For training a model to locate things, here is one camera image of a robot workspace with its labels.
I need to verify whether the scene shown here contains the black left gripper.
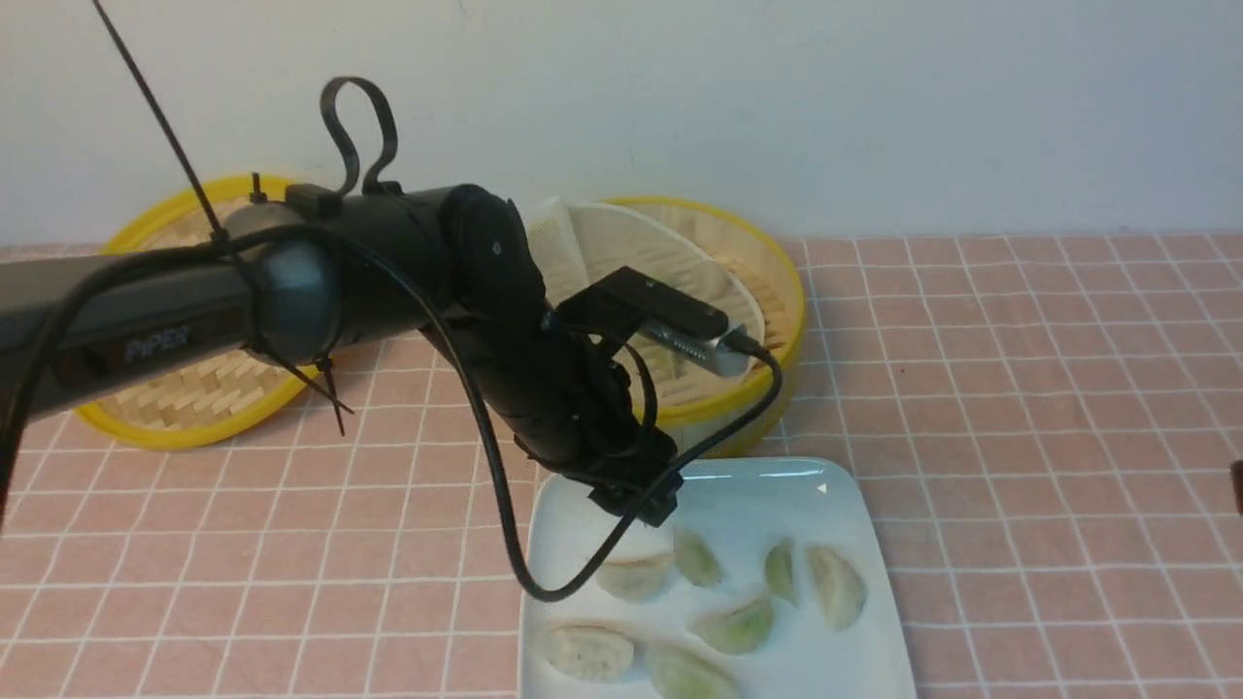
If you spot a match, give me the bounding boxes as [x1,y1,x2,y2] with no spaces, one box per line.
[526,429,677,517]

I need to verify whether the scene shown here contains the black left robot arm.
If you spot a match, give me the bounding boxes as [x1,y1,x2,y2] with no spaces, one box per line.
[2,184,681,526]

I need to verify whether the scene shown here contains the white square plate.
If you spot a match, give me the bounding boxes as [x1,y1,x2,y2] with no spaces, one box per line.
[517,456,919,698]

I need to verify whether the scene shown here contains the green dumpling centre plate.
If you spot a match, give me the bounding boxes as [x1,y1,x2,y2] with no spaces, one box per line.
[689,592,776,655]

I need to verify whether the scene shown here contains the yellow-rimmed bamboo steamer basket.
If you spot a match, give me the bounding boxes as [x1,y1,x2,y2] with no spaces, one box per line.
[562,197,805,456]

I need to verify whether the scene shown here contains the pale dumpling upper left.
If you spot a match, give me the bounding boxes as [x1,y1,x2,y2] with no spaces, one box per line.
[593,551,674,603]

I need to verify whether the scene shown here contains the pale dumpling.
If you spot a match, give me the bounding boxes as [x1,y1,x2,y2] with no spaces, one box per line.
[593,551,674,603]
[537,624,638,684]
[804,545,868,632]

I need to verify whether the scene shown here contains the white perforated steamer liner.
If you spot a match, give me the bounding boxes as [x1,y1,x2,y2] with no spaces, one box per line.
[527,197,764,409]

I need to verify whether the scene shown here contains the pale dumpling lower left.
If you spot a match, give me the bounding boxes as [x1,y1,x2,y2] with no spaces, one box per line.
[537,624,638,684]

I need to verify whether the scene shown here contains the small green dumpling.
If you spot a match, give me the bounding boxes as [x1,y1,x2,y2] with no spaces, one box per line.
[763,537,799,607]

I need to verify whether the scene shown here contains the green dumpling bottom edge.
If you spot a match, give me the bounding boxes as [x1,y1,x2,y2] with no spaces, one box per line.
[645,646,742,698]

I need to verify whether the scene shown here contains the pale dumpling right side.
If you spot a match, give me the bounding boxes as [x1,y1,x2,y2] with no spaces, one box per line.
[804,545,868,632]

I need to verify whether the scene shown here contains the yellow-rimmed bamboo steamer lid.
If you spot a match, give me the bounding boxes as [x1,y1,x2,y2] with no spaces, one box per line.
[75,189,306,450]

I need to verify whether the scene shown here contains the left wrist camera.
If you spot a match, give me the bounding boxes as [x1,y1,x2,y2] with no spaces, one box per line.
[554,266,762,378]

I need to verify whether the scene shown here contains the black camera cable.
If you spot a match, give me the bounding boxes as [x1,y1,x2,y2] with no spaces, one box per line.
[0,223,784,604]

